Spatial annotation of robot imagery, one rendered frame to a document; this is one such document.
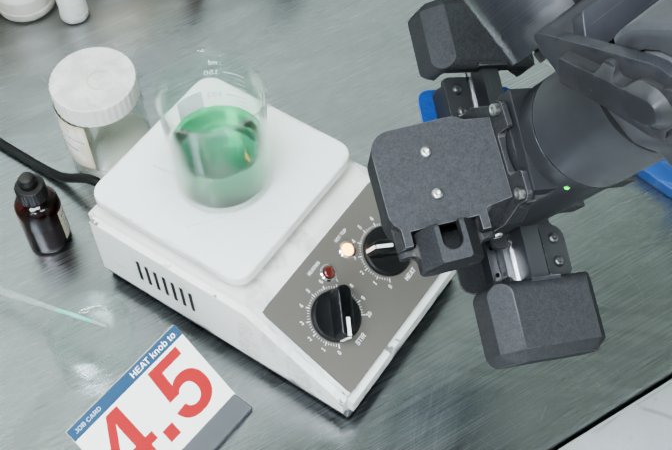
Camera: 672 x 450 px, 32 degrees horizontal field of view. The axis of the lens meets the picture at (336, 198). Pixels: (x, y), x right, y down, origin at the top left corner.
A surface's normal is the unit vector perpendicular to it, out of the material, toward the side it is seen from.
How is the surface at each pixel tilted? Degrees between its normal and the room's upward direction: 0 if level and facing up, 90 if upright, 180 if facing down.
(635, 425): 0
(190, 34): 0
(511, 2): 62
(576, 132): 81
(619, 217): 0
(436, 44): 32
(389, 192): 23
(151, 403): 40
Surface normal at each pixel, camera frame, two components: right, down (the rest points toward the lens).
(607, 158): -0.33, 0.84
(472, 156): 0.04, -0.23
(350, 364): 0.39, -0.29
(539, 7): -0.30, 0.22
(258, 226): -0.03, -0.59
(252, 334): -0.57, 0.68
